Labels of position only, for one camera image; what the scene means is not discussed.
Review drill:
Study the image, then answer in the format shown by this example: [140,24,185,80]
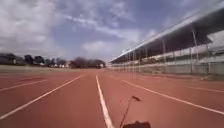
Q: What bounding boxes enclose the row of trees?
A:
[23,54,107,70]

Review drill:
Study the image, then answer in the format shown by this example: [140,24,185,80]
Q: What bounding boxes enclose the white painted lane lines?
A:
[0,73,224,128]

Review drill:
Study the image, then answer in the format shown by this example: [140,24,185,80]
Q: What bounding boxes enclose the red running track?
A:
[0,69,224,128]

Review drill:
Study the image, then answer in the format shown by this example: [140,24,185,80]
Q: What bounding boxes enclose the roofed grandstand building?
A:
[107,2,224,76]

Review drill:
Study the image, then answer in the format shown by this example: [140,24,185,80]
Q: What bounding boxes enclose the pale grass field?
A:
[0,64,111,75]

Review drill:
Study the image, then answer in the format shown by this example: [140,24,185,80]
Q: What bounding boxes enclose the dark low building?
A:
[0,52,26,66]

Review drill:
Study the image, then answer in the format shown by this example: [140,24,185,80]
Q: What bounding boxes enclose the grass strip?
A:
[199,73,224,82]

